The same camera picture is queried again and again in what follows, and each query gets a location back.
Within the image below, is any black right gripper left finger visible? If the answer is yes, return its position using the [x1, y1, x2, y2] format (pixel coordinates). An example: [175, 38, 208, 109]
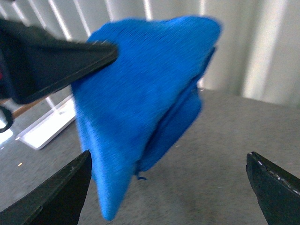
[0, 150, 92, 225]

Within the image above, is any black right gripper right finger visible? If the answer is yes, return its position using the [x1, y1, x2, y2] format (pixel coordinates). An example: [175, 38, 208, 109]
[246, 152, 300, 225]

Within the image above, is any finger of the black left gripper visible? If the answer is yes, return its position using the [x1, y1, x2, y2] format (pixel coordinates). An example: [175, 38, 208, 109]
[0, 19, 118, 105]

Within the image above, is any blue microfiber cloth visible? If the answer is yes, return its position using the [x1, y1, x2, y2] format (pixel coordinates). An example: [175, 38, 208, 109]
[72, 15, 221, 221]

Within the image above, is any wooden rack bar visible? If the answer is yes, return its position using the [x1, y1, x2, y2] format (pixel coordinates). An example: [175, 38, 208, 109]
[12, 104, 32, 119]

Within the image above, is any white rack base tray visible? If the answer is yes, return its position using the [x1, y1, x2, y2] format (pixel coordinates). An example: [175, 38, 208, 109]
[16, 95, 75, 150]

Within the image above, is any black cable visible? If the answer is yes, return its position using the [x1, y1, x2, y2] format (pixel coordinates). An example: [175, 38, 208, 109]
[0, 105, 14, 134]

